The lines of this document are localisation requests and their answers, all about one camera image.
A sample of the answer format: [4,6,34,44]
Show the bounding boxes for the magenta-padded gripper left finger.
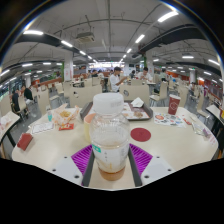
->
[49,143,98,188]

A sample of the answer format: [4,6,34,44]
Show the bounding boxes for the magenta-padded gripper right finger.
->
[127,143,177,188]

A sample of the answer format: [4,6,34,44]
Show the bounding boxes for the clear tea bottle white cap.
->
[89,92,131,182]

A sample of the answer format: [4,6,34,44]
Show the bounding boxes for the flat round red coaster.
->
[130,127,152,143]

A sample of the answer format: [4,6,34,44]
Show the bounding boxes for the red sauce packet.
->
[58,123,75,131]

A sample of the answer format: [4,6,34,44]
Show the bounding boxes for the dark food tray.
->
[79,100,154,122]

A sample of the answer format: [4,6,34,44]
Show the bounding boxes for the printed tray liner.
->
[121,101,151,120]

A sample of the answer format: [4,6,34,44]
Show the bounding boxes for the colourful sticker sheet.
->
[153,112,188,129]

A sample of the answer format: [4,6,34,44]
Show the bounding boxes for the paper food wrapper bag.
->
[51,103,82,127]

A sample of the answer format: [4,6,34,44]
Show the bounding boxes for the white paper receipt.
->
[30,121,55,135]

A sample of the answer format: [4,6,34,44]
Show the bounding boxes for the small teal bottle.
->
[46,110,54,123]

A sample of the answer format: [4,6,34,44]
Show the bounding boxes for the white paper napkin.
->
[130,97,145,108]

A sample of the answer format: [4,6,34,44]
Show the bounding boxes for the small red packet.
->
[182,116,193,126]

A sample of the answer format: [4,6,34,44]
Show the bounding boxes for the red wallet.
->
[16,132,34,152]

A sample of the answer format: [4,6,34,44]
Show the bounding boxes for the red paper cup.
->
[167,93,182,116]

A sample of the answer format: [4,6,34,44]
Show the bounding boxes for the beige chairs group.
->
[0,76,214,118]

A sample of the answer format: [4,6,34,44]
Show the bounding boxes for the clear plastic packet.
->
[191,121,211,138]

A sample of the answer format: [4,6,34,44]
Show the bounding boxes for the person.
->
[109,66,128,93]
[20,84,34,103]
[136,66,154,83]
[10,89,22,114]

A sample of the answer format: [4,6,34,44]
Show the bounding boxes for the ceiling air conditioner unit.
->
[75,31,96,44]

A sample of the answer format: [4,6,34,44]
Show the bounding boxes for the ceiling lights group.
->
[0,9,223,88]

